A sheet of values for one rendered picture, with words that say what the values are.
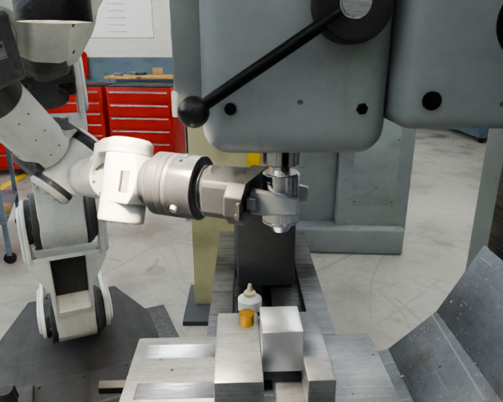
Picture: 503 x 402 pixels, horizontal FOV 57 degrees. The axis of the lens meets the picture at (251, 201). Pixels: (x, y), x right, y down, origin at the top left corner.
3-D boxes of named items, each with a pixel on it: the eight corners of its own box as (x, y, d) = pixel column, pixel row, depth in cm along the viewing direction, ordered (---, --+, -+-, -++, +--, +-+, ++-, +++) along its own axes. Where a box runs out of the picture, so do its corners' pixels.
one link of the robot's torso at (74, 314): (41, 318, 139) (13, 187, 112) (108, 304, 147) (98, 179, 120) (43, 360, 128) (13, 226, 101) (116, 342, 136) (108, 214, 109)
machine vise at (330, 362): (120, 457, 57) (111, 385, 54) (142, 375, 71) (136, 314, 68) (398, 449, 58) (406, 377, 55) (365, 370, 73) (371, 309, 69)
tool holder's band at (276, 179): (255, 178, 58) (255, 171, 58) (281, 171, 61) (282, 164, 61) (280, 187, 55) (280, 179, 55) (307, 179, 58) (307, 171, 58)
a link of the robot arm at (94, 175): (116, 133, 62) (90, 139, 73) (107, 199, 62) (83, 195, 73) (161, 143, 65) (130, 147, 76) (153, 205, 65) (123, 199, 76)
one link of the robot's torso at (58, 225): (29, 242, 119) (-2, 54, 108) (99, 231, 126) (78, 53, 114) (26, 262, 105) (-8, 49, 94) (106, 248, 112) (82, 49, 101)
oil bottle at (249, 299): (238, 346, 78) (237, 289, 75) (238, 333, 82) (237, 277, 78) (261, 346, 78) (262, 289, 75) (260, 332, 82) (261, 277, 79)
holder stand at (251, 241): (237, 287, 97) (236, 198, 91) (234, 245, 118) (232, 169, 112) (294, 285, 98) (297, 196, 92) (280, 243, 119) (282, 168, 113)
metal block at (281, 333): (261, 372, 59) (262, 332, 57) (259, 343, 65) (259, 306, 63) (302, 371, 59) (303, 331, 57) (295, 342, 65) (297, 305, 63)
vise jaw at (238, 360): (214, 410, 55) (213, 383, 54) (218, 335, 70) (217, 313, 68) (263, 408, 56) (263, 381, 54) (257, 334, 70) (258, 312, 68)
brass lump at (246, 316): (239, 328, 65) (239, 317, 64) (239, 319, 67) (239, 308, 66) (255, 327, 65) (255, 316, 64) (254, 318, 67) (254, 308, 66)
